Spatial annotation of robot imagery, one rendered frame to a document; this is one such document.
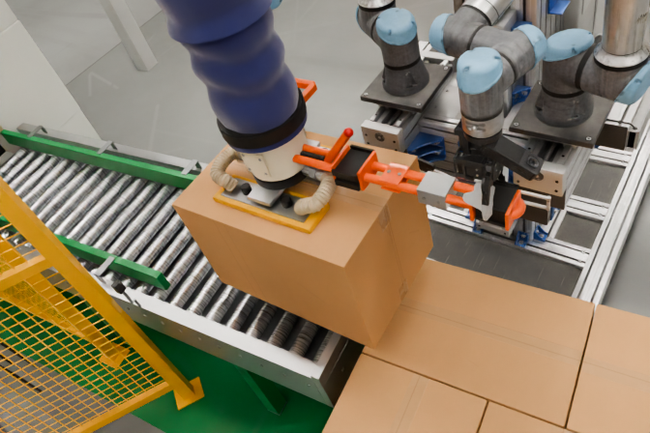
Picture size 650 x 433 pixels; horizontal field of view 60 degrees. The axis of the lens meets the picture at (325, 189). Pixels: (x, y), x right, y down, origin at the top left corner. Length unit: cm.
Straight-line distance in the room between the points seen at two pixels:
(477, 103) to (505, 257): 142
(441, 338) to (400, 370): 16
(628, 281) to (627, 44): 136
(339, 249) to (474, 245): 113
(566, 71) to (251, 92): 78
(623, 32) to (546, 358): 90
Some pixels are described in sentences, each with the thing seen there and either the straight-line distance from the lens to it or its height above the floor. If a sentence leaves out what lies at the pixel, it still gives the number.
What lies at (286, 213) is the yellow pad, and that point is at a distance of 148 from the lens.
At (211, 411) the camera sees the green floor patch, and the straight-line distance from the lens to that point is 256.
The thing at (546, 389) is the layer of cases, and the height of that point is 54.
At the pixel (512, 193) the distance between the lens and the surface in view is 123.
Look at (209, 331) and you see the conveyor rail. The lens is 199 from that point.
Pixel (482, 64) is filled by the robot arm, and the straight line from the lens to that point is 100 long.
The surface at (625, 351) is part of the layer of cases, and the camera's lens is 183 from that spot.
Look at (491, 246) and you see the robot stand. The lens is 242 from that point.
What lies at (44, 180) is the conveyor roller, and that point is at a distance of 315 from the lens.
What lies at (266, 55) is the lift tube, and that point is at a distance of 128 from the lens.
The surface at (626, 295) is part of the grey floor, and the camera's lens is 258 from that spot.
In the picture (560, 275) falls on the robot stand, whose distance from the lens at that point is 235.
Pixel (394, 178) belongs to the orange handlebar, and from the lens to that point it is 130.
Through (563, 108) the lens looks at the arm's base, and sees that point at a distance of 163.
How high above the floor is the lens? 214
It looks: 44 degrees down
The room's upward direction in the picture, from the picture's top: 20 degrees counter-clockwise
